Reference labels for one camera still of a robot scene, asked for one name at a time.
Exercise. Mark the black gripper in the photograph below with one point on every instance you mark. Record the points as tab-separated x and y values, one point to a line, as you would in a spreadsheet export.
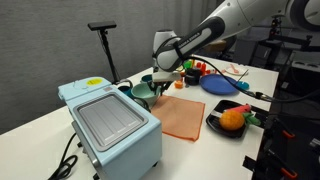
164	84

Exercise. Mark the mint green bowl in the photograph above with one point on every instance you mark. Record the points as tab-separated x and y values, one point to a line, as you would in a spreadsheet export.
145	93

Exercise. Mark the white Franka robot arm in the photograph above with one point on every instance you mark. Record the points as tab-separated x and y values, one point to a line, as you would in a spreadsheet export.
213	30

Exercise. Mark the small cream bowl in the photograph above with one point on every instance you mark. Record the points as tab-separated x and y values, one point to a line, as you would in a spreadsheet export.
181	69

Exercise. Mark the blue plate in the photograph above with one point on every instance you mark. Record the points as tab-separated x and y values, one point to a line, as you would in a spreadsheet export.
218	85

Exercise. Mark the white plate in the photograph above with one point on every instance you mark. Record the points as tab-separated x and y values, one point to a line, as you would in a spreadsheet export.
241	72

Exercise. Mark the small orange toy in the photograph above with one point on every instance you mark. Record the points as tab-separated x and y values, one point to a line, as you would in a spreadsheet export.
179	85

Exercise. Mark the teal toy pot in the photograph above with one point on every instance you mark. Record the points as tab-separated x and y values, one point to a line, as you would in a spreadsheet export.
146	79

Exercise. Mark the orange cloth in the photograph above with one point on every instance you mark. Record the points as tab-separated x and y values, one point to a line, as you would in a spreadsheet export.
180	116

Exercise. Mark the black toy pot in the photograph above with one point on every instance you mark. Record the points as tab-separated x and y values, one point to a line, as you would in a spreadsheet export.
192	77

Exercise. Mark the dark teal mug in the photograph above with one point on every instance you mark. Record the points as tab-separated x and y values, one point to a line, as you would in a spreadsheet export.
126	90

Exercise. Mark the green cup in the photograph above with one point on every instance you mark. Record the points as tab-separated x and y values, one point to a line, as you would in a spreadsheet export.
187	64

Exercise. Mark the yellow squeeze bottle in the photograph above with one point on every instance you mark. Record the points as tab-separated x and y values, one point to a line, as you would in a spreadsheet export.
193	62

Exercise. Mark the short red toy bottle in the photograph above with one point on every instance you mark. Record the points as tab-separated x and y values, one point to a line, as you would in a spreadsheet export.
198	65

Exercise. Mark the tall red squeeze bottle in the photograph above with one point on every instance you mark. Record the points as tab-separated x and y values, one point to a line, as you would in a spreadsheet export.
203	68

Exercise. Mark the red white toy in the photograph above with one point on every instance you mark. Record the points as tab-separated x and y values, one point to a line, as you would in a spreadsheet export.
211	71

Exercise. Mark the light blue toaster oven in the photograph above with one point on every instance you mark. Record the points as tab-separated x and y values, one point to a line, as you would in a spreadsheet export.
113	130

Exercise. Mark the black tray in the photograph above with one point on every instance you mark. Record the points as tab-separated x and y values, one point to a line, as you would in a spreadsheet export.
216	125

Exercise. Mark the cardboard box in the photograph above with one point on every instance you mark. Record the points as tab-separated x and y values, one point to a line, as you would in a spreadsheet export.
215	46

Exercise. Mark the orange plush fruit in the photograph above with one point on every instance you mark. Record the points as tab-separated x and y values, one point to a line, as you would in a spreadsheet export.
231	120

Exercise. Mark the pink fork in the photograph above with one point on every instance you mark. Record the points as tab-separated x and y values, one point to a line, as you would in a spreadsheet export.
234	68

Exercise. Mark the watermelon slice plush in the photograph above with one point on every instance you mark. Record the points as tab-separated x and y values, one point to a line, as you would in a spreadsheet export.
240	108

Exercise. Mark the small teal lid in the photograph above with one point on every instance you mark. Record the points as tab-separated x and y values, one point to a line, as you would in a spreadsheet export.
244	86

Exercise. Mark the black office chair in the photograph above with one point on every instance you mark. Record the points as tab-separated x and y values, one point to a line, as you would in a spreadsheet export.
230	45

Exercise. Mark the green plush leaves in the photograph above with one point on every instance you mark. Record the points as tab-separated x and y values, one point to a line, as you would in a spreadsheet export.
251	119

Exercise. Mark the black tape strip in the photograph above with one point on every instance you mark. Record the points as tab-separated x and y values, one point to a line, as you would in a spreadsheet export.
260	111
250	163

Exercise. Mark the black robot mounting stand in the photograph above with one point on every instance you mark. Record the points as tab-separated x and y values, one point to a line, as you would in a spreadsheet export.
300	150

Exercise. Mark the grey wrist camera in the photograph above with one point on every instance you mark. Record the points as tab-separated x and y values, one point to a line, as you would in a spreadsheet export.
165	76

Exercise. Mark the black camera on stand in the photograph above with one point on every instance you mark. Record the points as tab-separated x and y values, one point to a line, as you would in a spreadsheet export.
105	36

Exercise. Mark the black metal frame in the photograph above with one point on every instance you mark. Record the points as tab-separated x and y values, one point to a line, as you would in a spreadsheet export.
290	39

